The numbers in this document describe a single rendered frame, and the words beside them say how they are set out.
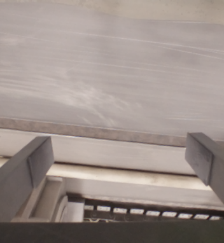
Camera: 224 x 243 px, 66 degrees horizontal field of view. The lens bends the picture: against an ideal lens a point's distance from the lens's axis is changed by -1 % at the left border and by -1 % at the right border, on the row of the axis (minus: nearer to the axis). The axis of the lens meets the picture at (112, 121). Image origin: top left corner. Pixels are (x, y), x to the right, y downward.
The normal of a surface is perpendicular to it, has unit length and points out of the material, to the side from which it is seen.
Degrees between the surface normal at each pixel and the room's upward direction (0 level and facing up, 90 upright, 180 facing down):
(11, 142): 0
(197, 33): 0
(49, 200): 100
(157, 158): 0
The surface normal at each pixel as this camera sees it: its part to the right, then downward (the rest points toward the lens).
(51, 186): 0.11, -0.85
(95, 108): -0.04, 0.65
